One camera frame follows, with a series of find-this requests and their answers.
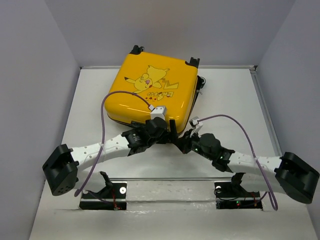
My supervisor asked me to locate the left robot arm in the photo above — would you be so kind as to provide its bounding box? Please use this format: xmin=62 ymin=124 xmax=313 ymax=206
xmin=42 ymin=117 xmax=178 ymax=198

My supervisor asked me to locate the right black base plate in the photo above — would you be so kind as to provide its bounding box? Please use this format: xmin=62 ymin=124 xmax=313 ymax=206
xmin=213 ymin=181 xmax=263 ymax=210

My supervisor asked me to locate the yellow hard-shell suitcase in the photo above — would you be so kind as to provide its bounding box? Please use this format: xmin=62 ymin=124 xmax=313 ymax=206
xmin=104 ymin=45 xmax=206 ymax=134

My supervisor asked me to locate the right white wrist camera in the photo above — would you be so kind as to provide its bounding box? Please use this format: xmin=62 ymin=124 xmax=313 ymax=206
xmin=189 ymin=116 xmax=203 ymax=137

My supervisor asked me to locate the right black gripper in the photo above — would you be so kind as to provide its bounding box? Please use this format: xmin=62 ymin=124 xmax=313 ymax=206
xmin=172 ymin=129 xmax=214 ymax=161

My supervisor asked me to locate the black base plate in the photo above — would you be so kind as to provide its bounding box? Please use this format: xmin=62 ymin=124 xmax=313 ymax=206
xmin=213 ymin=181 xmax=263 ymax=210
xmin=79 ymin=181 xmax=127 ymax=211

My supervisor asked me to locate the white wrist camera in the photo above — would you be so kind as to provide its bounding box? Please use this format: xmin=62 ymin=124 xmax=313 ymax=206
xmin=189 ymin=116 xmax=203 ymax=137
xmin=150 ymin=105 xmax=167 ymax=120

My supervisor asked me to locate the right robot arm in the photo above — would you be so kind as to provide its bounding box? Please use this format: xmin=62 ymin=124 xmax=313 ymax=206
xmin=174 ymin=130 xmax=320 ymax=204

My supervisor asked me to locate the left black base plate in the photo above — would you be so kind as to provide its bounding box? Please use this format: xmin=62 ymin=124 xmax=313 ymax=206
xmin=79 ymin=181 xmax=127 ymax=211

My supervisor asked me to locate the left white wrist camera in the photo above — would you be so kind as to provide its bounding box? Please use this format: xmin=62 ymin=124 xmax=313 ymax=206
xmin=150 ymin=105 xmax=167 ymax=120

